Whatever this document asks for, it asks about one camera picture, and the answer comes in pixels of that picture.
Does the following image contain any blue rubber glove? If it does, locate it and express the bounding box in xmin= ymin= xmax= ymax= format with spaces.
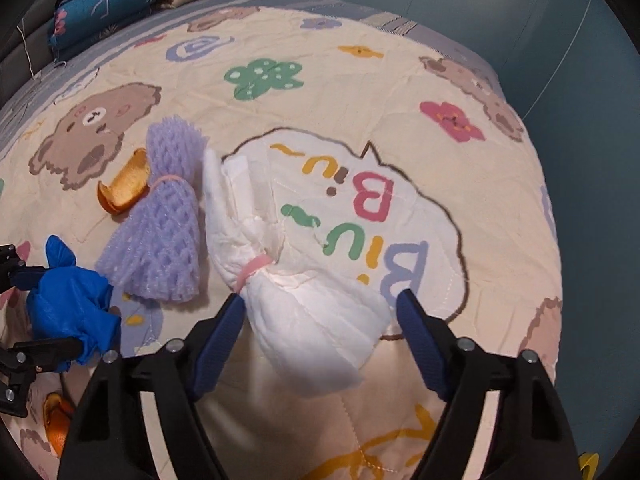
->
xmin=26 ymin=235 xmax=120 ymax=365

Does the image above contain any purple foam net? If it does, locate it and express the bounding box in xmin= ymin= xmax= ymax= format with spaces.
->
xmin=96 ymin=116 xmax=206 ymax=304

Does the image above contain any orange peel curl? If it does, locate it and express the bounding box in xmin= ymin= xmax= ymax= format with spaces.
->
xmin=96 ymin=148 xmax=151 ymax=216

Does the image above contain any white tissue bundle large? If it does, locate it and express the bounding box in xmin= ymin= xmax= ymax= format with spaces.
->
xmin=202 ymin=148 xmax=392 ymax=396

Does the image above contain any yellow rimmed black trash bin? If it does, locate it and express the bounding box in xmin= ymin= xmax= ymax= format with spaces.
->
xmin=578 ymin=453 xmax=600 ymax=480

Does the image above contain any cartoon bear quilt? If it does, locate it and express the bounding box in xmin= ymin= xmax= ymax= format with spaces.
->
xmin=1 ymin=3 xmax=562 ymax=479

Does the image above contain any grey bed headboard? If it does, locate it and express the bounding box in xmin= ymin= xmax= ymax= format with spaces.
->
xmin=0 ymin=0 xmax=55 ymax=104

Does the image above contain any blue floral folded blanket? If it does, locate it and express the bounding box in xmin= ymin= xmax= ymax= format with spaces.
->
xmin=49 ymin=0 xmax=156 ymax=52

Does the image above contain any white charging cable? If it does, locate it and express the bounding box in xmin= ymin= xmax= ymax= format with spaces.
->
xmin=14 ymin=24 xmax=42 ymax=82

